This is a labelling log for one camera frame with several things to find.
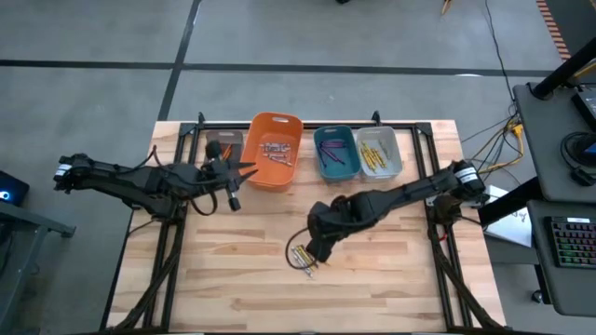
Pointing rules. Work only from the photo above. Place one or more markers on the pale grey crayon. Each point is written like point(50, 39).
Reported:
point(384, 149)

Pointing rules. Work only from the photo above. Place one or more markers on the teal plastic bin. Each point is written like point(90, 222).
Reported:
point(337, 171)

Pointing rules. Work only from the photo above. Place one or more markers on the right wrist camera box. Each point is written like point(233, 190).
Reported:
point(321, 251)

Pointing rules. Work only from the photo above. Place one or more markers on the smoky grey plastic bin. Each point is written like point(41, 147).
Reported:
point(233, 137)

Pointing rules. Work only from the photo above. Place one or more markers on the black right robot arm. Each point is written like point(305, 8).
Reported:
point(419, 188)

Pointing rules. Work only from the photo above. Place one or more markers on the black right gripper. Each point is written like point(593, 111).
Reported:
point(326, 223)

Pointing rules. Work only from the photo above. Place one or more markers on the black laptop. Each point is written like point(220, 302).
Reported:
point(587, 104)

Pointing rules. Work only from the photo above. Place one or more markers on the white plastic bin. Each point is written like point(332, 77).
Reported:
point(393, 163)

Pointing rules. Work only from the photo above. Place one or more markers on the backlit black keyboard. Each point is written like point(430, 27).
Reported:
point(575, 242)

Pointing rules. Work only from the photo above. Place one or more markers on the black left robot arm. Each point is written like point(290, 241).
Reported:
point(139, 181)

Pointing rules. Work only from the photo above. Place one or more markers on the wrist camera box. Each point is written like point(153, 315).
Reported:
point(214, 150)
point(321, 251)

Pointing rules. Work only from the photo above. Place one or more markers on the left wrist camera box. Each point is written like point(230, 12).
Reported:
point(214, 150)

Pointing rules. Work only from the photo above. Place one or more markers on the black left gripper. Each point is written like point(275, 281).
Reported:
point(223, 174)

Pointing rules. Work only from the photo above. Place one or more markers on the black stand pole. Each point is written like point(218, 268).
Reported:
point(563, 70)

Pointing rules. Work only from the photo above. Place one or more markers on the white paper sheet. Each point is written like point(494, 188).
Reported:
point(512, 228)

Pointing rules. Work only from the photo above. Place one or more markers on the black box blue light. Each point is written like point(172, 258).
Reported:
point(16, 186)

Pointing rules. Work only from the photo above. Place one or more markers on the purple crayon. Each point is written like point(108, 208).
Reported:
point(338, 158)
point(322, 157)
point(334, 146)
point(333, 141)

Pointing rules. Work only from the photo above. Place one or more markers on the black diagonal beam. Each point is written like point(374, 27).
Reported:
point(507, 205)

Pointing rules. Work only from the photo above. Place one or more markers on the white crayon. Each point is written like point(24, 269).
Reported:
point(272, 156)
point(300, 257)
point(280, 160)
point(272, 145)
point(278, 150)
point(302, 267)

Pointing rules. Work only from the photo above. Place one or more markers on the orange plastic bin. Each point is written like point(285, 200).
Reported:
point(274, 174)

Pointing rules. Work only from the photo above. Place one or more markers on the grey metal shelf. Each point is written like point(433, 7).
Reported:
point(28, 216)

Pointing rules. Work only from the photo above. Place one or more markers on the black caster wheel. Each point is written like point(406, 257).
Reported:
point(538, 296)

